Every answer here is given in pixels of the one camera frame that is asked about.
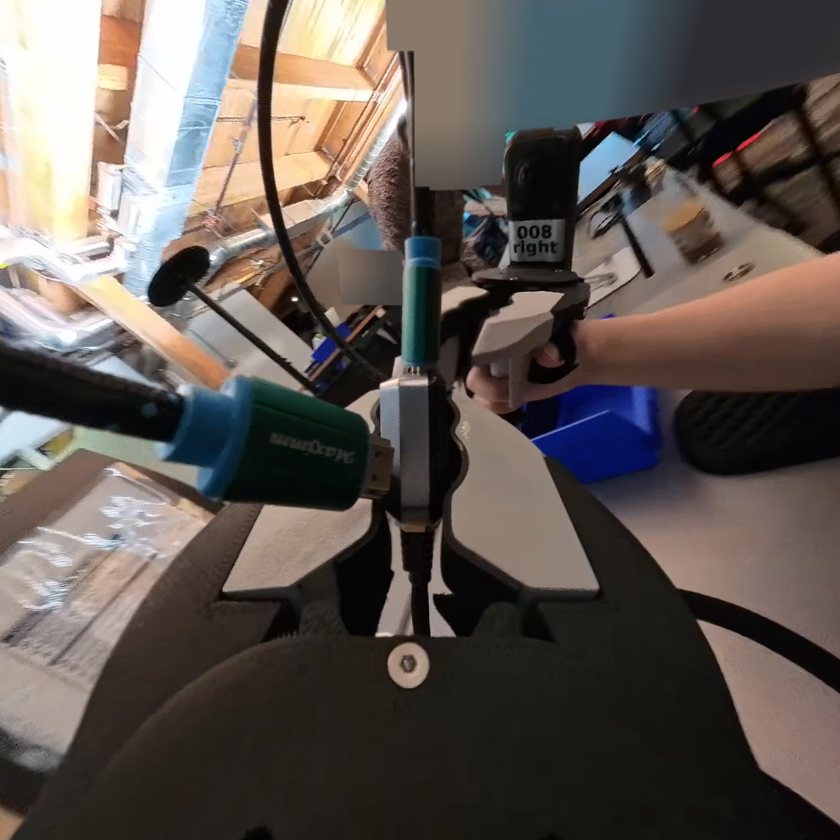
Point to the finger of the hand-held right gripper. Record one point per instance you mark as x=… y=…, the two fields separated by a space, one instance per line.
x=518 y=328
x=463 y=300

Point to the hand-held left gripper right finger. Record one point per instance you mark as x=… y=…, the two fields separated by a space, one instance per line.
x=518 y=525

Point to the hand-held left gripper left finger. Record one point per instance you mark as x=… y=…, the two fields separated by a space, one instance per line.
x=295 y=551

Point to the blue plastic bin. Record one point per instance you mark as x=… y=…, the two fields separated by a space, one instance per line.
x=604 y=433

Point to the grey hdmi switch adapter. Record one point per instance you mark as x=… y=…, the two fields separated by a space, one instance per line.
x=410 y=446

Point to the person's right forearm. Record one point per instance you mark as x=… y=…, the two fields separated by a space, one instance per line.
x=722 y=328

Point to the person's right hand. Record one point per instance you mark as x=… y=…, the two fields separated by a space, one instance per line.
x=489 y=394

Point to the glass jar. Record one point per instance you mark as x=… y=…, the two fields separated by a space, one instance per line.
x=692 y=233

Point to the printed instruction sheet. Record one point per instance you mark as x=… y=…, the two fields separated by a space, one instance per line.
x=98 y=558

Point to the black round disc with rod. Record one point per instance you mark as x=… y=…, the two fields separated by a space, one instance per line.
x=178 y=275

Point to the round metal duct pipe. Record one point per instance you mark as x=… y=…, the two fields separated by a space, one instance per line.
x=262 y=239

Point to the rectangular metal air duct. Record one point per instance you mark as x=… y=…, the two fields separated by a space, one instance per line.
x=184 y=131

